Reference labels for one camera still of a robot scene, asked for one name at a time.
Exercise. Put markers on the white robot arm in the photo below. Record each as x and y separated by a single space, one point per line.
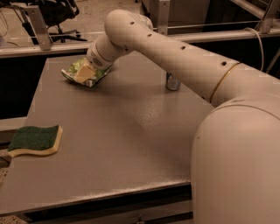
235 156

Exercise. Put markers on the metal guard rail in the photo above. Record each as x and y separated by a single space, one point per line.
185 20

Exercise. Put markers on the green jalapeno chip bag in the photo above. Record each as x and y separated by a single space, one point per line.
83 72

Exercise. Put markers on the green yellow sponge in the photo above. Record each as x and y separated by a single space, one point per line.
38 141

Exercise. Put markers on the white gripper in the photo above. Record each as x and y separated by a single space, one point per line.
95 59

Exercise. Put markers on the silver blue redbull can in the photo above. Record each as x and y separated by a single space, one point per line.
172 83

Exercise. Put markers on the black office chair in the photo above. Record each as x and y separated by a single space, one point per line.
55 12

